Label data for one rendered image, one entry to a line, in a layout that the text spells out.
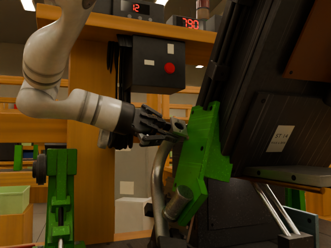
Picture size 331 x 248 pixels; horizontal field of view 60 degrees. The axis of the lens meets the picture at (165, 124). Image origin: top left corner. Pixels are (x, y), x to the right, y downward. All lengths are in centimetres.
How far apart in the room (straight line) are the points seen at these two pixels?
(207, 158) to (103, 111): 24
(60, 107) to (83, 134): 29
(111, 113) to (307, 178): 40
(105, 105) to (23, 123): 41
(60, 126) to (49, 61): 50
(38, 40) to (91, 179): 52
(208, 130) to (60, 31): 34
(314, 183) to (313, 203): 90
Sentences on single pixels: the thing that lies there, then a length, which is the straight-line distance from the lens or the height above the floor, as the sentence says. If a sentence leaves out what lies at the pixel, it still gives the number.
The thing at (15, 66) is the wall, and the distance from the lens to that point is 1114.
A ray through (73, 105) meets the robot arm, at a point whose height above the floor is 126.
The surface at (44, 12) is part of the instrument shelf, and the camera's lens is 84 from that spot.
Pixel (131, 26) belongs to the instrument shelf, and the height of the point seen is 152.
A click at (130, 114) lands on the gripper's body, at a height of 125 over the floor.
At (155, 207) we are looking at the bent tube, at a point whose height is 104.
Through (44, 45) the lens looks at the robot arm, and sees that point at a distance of 49.
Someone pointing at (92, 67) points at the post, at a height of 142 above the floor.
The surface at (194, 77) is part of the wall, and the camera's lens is 1169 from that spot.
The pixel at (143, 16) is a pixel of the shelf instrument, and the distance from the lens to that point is 92.
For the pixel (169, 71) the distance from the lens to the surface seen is 87.
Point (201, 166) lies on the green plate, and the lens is 59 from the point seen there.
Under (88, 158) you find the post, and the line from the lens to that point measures 90.
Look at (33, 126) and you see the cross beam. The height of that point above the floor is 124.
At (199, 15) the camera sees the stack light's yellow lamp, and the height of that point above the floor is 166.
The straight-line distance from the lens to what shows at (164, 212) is 62.
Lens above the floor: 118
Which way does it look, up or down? 4 degrees up
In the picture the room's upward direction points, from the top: straight up
